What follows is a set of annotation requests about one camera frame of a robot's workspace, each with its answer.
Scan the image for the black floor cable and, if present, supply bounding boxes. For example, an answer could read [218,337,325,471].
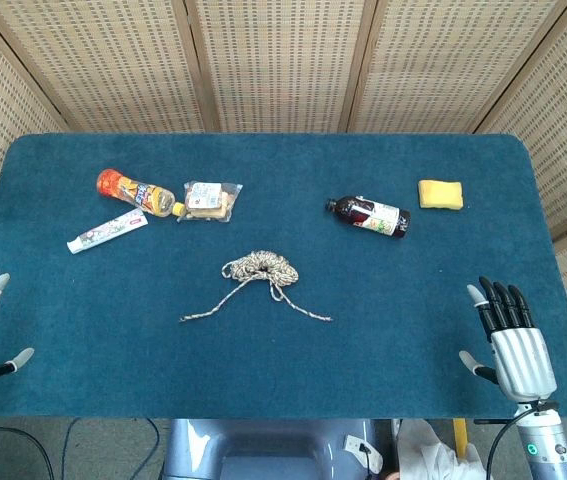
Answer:
[0,423,55,480]

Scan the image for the orange label drink bottle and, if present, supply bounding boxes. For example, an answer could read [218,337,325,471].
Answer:
[96,168,187,219]

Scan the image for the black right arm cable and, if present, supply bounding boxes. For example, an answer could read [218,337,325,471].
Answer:
[485,403,559,480]

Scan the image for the clear bag of snacks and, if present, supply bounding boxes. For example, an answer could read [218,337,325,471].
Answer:
[176,180,244,224]

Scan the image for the yellow post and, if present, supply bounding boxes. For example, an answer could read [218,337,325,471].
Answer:
[452,418,469,460]

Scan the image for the blue table mat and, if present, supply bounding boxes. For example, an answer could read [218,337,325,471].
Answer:
[0,132,567,420]

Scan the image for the beige speckled rope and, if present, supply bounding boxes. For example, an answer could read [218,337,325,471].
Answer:
[178,250,334,323]

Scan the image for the yellow sponge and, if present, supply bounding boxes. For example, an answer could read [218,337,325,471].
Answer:
[417,179,465,211]

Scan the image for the dark juice bottle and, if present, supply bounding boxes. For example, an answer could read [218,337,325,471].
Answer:
[325,195,412,240]

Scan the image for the white crumpled cloth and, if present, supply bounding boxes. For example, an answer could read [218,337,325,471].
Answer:
[396,418,488,480]

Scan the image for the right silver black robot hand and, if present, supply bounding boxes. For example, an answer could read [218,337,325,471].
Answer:
[458,276,559,402]

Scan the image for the blue floor cable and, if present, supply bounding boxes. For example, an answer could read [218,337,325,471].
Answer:
[57,418,160,480]

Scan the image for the white toothpaste tube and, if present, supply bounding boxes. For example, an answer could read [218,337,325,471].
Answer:
[66,208,149,255]

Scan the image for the white tag with plug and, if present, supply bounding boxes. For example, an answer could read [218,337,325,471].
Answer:
[344,433,384,474]

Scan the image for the blue-grey robot torso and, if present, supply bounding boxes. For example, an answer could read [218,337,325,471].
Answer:
[161,418,385,480]

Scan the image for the woven folding screen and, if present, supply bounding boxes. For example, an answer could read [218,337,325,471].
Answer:
[0,0,567,371]

